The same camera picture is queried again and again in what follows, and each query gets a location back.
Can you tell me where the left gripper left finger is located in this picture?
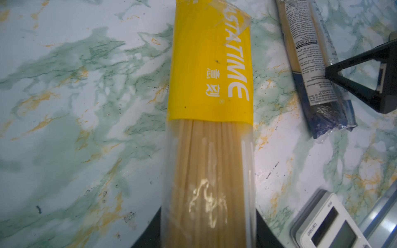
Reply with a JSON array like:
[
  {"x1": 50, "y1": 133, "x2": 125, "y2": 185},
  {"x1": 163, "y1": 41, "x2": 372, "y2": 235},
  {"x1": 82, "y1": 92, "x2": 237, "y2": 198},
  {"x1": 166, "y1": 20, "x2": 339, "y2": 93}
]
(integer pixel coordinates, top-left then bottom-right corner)
[{"x1": 131, "y1": 208, "x2": 161, "y2": 248}]

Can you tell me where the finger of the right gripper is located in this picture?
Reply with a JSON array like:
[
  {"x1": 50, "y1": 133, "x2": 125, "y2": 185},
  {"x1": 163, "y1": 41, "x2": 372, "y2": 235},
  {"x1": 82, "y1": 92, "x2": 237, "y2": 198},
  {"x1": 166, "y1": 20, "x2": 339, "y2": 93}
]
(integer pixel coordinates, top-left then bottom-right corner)
[{"x1": 325, "y1": 39, "x2": 397, "y2": 114}]

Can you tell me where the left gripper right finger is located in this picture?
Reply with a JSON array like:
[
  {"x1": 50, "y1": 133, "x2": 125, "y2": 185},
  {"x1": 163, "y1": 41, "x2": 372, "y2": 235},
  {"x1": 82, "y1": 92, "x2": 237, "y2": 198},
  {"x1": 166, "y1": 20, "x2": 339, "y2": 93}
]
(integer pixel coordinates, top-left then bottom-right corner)
[{"x1": 256, "y1": 210, "x2": 284, "y2": 248}]

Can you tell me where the yellow pasta bag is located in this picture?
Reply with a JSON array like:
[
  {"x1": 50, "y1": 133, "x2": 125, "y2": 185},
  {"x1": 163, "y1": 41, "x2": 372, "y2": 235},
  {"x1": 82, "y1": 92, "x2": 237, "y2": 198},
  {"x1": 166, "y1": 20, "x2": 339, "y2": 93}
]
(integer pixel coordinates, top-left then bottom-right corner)
[{"x1": 161, "y1": 1, "x2": 256, "y2": 248}]

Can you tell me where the white calculator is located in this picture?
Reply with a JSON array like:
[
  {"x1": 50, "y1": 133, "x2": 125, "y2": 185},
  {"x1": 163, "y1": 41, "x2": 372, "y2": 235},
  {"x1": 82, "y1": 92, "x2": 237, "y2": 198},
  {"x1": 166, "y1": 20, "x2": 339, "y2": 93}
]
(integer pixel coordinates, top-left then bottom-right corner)
[{"x1": 290, "y1": 189, "x2": 371, "y2": 248}]

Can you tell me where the clear grey spaghetti bag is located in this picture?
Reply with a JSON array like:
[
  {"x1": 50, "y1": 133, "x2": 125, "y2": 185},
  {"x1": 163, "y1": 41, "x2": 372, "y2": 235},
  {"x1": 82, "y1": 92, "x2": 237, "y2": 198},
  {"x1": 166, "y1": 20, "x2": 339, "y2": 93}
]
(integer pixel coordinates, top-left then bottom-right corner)
[{"x1": 276, "y1": 1, "x2": 357, "y2": 141}]

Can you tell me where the aluminium front rail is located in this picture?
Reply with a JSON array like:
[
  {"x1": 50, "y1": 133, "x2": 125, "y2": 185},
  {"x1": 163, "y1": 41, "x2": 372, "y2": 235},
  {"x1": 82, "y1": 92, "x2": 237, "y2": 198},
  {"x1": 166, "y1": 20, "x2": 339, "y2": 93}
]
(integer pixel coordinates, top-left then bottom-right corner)
[{"x1": 359, "y1": 182, "x2": 397, "y2": 248}]

